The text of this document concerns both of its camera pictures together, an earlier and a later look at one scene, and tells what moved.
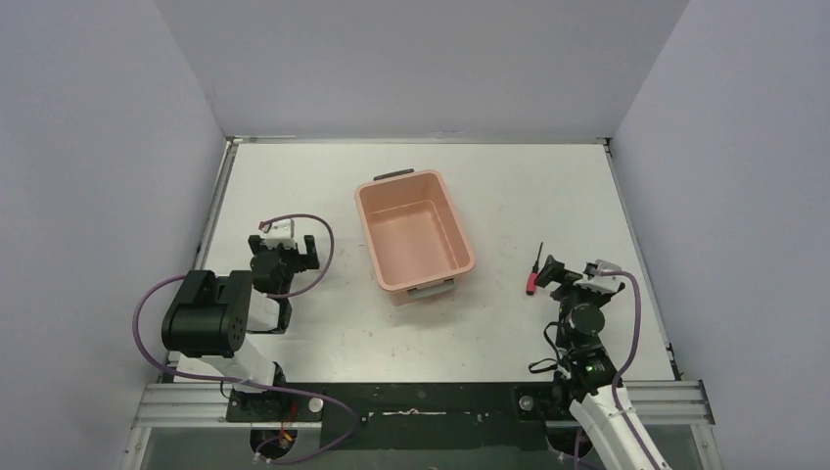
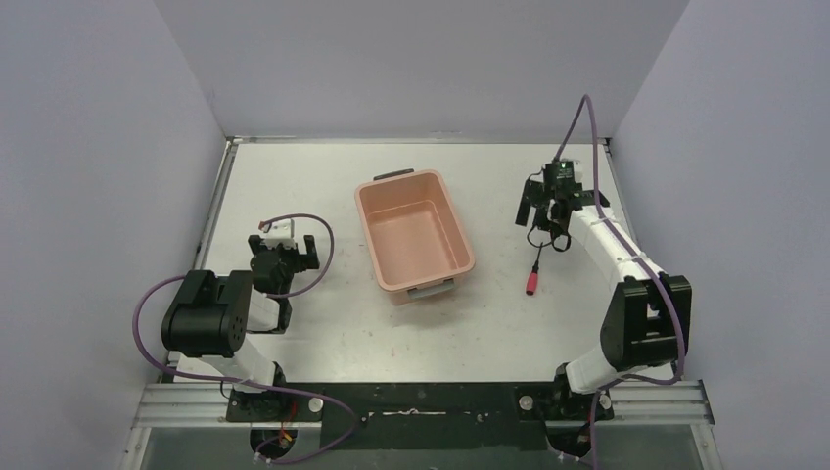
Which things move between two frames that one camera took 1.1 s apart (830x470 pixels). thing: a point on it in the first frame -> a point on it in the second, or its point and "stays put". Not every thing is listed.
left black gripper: (282, 253) stays put
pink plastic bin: (414, 240) stays put
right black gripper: (553, 273) -> (536, 195)
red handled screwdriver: (530, 286) stays put
